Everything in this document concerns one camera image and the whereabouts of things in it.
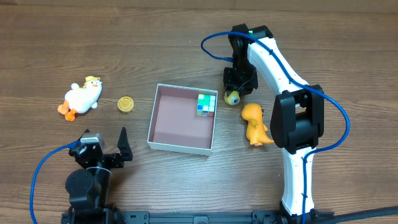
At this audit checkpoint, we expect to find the yellow one-eyed ball toy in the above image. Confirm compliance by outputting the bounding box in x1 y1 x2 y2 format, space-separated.
224 91 240 106

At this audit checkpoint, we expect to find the colourful puzzle cube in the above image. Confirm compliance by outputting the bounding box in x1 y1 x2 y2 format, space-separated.
197 94 216 117

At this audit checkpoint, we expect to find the orange dinosaur figure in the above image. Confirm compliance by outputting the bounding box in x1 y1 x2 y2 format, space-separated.
241 103 274 146

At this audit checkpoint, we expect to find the white box pink interior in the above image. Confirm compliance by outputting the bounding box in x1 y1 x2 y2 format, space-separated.
147 83 218 156

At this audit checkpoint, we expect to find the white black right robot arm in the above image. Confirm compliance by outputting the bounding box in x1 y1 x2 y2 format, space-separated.
223 24 324 223

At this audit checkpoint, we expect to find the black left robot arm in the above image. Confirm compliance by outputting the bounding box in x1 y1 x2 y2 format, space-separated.
61 128 133 224

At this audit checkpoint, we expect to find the round yellow cookie toy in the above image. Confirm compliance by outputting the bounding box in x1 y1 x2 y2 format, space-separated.
117 96 134 113

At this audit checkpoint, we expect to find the white plush duck toy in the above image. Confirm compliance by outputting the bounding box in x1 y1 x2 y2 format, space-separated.
57 76 103 121

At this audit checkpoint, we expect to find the left blue cable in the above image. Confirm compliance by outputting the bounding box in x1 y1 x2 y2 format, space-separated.
29 140 82 224

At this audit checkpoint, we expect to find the blue cable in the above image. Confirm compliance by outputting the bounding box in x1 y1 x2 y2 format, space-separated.
29 140 82 224
200 30 351 224

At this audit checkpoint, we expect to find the right blue cable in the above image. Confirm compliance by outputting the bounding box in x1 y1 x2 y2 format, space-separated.
200 30 351 224

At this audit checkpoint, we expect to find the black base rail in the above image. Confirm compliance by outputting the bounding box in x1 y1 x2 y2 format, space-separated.
123 210 278 224

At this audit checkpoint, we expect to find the thick black cable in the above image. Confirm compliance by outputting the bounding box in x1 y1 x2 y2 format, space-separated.
310 205 398 224

